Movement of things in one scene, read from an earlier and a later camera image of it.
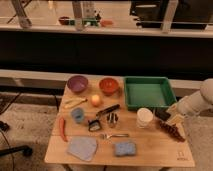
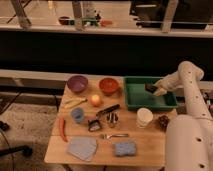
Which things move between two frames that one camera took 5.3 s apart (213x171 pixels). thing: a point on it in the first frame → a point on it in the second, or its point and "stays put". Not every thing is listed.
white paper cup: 144,117 stays put
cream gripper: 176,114 → 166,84
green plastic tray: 152,92 stays put
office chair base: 22,150 stays put
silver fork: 106,136 stays put
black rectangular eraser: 162,114 → 150,87
